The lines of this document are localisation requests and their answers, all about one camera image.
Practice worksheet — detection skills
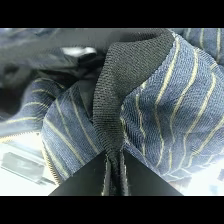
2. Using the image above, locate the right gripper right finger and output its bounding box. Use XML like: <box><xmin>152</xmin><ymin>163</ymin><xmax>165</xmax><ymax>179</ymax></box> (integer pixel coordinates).
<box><xmin>121</xmin><ymin>149</ymin><xmax>184</xmax><ymax>197</ymax></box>

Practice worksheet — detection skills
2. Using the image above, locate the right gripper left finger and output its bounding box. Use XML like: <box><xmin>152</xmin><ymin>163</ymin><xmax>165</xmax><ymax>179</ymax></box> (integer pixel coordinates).
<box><xmin>49</xmin><ymin>153</ymin><xmax>109</xmax><ymax>197</ymax></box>

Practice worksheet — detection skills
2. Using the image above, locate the blue striped garment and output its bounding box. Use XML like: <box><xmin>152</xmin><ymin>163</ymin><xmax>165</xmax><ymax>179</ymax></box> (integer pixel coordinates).
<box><xmin>0</xmin><ymin>27</ymin><xmax>224</xmax><ymax>197</ymax></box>

